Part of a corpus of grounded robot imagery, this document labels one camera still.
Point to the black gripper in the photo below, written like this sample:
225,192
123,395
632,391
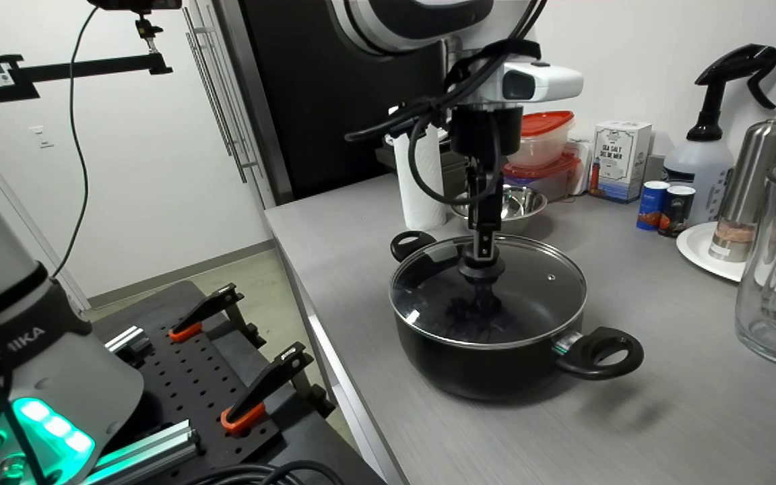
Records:
485,131

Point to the glass lid with black knob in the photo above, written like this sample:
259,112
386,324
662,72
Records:
541,293

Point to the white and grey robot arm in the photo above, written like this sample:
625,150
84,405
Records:
415,23

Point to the grey robot base with light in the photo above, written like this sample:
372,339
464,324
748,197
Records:
38,378

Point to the clear container with red lid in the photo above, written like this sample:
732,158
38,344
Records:
546,137
550,178

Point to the stainless steel bowl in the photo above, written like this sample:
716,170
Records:
523,203

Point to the white paper towel roll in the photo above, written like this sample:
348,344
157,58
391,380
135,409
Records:
427,192

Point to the white and blue carton box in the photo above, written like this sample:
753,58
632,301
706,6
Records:
621,164

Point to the blue spice jar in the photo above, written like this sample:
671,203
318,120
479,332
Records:
652,205

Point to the dark spice jar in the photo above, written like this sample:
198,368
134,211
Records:
679,211

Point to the white round plate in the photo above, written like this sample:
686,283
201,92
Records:
702,246

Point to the spray bottle with black trigger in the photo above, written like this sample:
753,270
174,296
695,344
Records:
702,170

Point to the steel spice grinder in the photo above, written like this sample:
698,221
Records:
753,178

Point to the black clamp with orange tip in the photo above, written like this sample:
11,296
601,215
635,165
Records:
204,314
268,386

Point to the black perforated mounting board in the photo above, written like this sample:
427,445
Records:
201,386

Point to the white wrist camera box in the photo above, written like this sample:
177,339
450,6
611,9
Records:
541,83

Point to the small silver metal bracket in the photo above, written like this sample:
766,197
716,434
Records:
124,340

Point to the aluminium profile rail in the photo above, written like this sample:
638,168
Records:
149,448

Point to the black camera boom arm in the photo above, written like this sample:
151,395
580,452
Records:
82,68

